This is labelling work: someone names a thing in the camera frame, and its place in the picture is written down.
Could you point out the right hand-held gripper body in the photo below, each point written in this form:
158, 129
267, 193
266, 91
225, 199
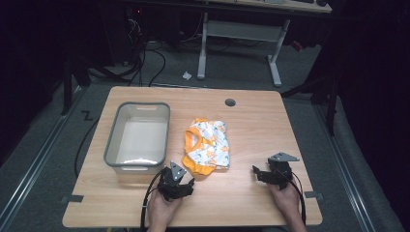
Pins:
279, 170

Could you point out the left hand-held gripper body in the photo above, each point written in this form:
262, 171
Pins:
171, 185

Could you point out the white and orange patterned garment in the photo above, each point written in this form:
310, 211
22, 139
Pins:
206, 148

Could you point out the white plastic bin grey rim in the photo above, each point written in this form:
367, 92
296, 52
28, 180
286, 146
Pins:
138, 138

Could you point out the person's right hand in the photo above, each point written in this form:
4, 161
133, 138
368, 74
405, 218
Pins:
285, 198

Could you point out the black stand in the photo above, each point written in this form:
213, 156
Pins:
322, 93
77, 74

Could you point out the crumpled white paper scrap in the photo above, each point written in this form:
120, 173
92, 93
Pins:
186, 75

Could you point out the grey table bracket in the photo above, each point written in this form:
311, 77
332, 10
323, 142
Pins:
313, 194
72, 198

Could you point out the white metal frame desk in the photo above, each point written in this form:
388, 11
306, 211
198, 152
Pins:
240, 30

